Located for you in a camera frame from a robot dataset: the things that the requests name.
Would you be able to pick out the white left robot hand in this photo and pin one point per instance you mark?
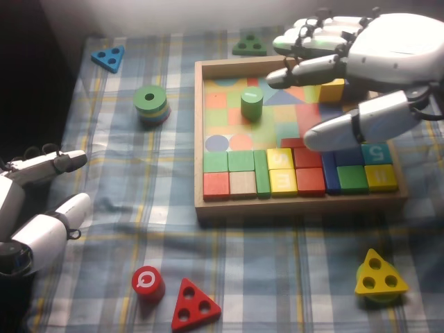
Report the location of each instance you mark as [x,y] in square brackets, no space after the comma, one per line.
[41,229]

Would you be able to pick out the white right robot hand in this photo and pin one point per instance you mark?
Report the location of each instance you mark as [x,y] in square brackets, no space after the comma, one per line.
[388,52]

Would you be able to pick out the green cylinder with minus sign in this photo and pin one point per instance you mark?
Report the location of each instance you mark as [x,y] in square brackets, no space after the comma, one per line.
[251,105]

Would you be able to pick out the green triangle block with holes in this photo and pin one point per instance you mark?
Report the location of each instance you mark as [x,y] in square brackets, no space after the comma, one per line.
[249,46]

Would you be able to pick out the red triangle block with holes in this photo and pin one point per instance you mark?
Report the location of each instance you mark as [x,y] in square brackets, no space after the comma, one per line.
[194,307]

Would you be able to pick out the blue triangle block with holes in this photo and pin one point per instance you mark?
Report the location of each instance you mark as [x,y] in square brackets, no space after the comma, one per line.
[109,57]

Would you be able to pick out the yellow triangle block with holes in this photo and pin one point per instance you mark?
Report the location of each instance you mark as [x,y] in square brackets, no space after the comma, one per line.
[381,275]

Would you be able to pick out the yellow cube with white digit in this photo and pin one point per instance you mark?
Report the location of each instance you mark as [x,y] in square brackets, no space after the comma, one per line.
[331,92]

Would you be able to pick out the teal cube with digit five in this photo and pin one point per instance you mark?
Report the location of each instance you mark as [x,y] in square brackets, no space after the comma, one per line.
[376,153]

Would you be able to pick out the red cylinder with round mark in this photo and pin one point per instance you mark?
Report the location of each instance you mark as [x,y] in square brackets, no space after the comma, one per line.
[149,286]

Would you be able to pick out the yellow cube with equals sign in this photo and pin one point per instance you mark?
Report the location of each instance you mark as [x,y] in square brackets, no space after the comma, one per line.
[380,177]

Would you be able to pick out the green cube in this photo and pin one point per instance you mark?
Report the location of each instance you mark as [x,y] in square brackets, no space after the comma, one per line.
[241,161]
[215,162]
[352,178]

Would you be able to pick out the red long bar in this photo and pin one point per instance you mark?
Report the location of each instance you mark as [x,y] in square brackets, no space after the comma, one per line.
[293,143]

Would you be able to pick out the blue long bar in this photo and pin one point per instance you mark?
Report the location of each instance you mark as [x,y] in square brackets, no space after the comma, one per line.
[329,173]

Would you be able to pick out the dark red cube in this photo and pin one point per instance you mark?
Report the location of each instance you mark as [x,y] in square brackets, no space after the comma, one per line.
[307,159]

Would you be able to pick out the yellow cube with letter S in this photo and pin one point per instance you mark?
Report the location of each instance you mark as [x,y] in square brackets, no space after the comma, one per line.
[280,159]

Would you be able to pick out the yellow cube with letter E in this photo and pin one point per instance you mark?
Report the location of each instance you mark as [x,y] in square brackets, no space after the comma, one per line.
[282,182]

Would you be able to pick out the green long bar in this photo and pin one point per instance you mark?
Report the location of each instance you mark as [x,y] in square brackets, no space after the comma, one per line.
[262,173]

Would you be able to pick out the wooden puzzle tray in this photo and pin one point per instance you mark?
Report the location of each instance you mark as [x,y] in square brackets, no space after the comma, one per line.
[295,207]

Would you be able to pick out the natural wood cube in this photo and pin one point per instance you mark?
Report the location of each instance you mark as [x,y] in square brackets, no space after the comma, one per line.
[242,184]

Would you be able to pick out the plaid tablecloth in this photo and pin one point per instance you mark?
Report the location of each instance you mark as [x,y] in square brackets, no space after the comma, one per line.
[243,260]

